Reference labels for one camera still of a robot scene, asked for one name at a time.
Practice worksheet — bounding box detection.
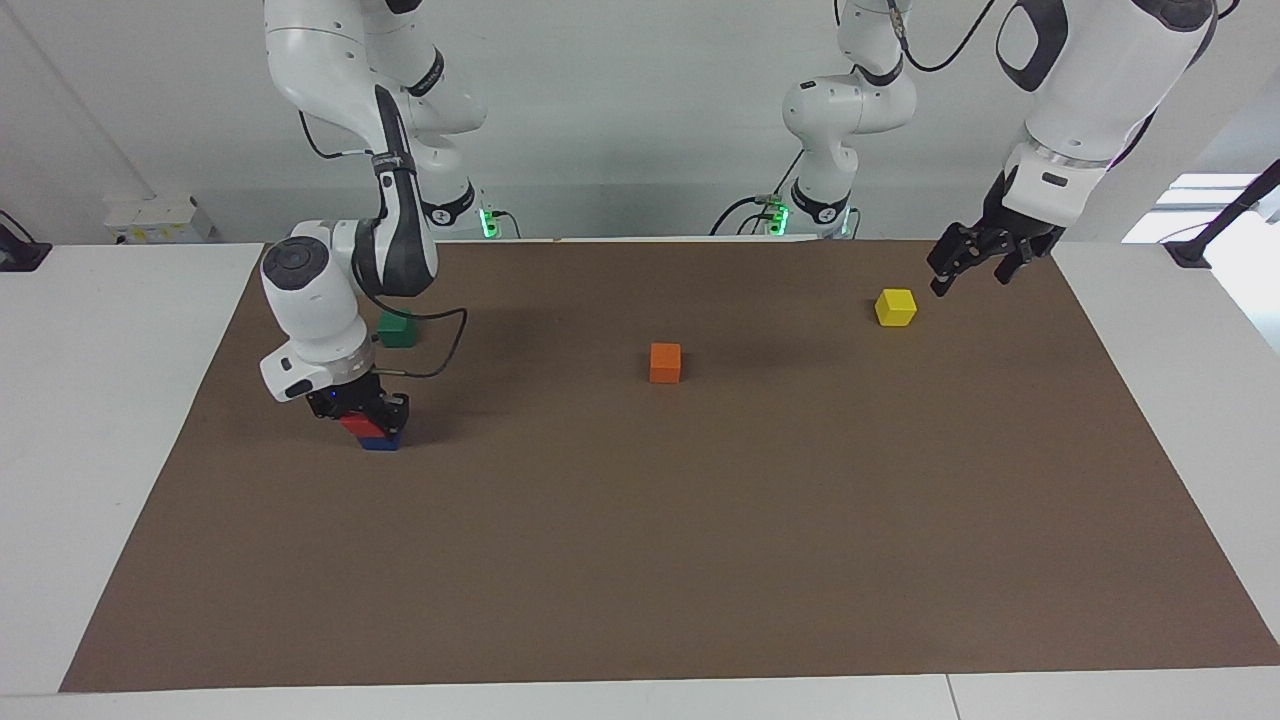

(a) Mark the black slanted stand pole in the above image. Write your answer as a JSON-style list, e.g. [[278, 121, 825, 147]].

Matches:
[[1165, 158, 1280, 269]]

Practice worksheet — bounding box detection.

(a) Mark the brown table mat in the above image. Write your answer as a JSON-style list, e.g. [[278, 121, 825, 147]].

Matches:
[[58, 238, 1280, 693]]

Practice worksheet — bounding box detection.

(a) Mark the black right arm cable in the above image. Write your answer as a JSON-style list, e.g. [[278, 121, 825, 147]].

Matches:
[[297, 108, 469, 380]]

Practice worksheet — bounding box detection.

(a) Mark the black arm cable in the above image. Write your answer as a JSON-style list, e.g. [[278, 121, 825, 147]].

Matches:
[[884, 0, 1001, 74], [297, 108, 469, 380]]

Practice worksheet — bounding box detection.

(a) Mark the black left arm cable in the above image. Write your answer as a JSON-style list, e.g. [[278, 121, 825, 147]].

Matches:
[[884, 0, 1001, 74]]

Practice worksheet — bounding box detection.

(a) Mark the white wall socket box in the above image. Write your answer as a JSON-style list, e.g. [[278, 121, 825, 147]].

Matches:
[[104, 195, 214, 245]]

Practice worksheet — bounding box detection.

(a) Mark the black desk clamp mount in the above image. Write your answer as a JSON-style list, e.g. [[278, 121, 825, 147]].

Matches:
[[0, 210, 53, 273]]

